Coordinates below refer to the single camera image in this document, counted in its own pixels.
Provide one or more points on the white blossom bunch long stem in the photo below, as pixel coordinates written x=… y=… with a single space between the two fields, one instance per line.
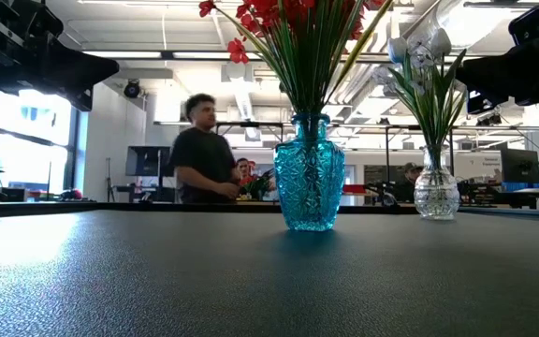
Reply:
x=433 y=107

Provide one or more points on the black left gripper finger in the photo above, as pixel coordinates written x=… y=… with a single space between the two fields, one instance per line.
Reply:
x=80 y=98
x=87 y=70

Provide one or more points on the silver ventilation duct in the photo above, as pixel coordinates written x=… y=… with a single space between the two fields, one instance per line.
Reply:
x=480 y=19

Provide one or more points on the black screen on stand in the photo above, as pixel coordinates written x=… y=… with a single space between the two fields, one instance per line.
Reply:
x=148 y=161

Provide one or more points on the black track light cluster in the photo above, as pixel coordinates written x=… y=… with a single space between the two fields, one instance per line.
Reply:
x=489 y=121

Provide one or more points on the clear cut glass vase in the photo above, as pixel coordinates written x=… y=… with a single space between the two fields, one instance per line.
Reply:
x=436 y=196

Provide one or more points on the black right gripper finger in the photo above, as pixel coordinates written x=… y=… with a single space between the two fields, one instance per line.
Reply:
x=491 y=100
x=499 y=75

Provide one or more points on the person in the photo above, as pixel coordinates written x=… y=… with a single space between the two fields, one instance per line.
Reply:
x=243 y=165
x=204 y=154
x=410 y=187

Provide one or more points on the black ceiling spotlight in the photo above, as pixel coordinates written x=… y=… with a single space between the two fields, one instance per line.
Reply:
x=132 y=89

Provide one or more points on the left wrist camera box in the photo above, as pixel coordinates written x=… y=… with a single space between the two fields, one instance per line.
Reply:
x=38 y=23

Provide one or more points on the blue cut glass vase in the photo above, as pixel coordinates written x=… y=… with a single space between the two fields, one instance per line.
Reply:
x=309 y=178

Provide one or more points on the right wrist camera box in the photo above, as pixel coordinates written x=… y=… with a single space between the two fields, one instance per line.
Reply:
x=531 y=25

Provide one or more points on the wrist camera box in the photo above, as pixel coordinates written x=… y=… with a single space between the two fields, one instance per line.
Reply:
x=531 y=25
x=38 y=23

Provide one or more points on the small red object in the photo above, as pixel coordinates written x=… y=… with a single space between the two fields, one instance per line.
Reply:
x=74 y=194

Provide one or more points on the black computer monitor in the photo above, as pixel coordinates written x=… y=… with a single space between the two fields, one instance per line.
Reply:
x=520 y=166

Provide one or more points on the long ceiling light strip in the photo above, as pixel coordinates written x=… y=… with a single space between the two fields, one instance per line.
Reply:
x=194 y=55

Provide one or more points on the blue storage bin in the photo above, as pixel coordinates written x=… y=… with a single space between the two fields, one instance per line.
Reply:
x=515 y=186

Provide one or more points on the red plastic tray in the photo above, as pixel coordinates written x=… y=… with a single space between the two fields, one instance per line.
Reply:
x=358 y=188

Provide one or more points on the black table frame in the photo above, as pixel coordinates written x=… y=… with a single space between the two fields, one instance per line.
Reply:
x=110 y=206

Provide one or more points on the black metal gantry frame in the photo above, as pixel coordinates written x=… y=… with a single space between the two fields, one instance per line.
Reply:
x=251 y=124

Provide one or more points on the thin black tripod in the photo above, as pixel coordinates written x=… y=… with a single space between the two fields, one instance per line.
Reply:
x=109 y=180

